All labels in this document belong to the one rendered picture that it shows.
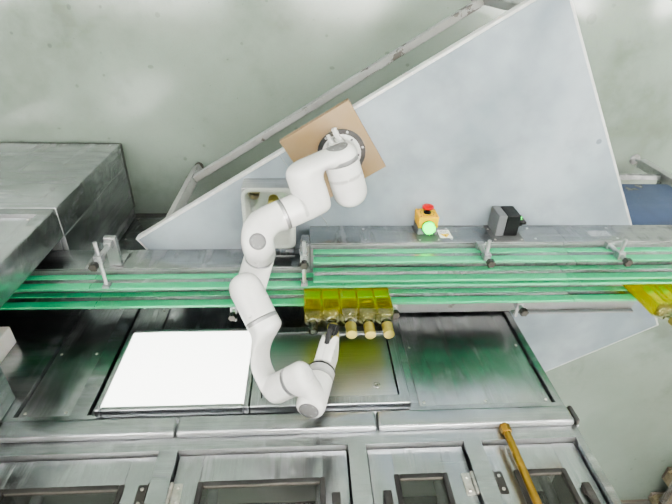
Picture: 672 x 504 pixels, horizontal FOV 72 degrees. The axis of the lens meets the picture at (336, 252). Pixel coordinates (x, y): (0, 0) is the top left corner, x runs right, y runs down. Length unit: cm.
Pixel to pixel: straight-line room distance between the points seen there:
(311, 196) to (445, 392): 74
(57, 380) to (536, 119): 172
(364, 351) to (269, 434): 41
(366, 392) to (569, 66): 117
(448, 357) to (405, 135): 75
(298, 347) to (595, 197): 119
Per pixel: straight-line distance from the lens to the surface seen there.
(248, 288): 117
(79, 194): 201
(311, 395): 118
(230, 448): 138
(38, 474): 151
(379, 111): 154
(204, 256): 172
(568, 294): 188
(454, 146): 163
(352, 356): 155
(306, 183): 120
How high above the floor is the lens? 222
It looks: 58 degrees down
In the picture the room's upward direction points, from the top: 174 degrees clockwise
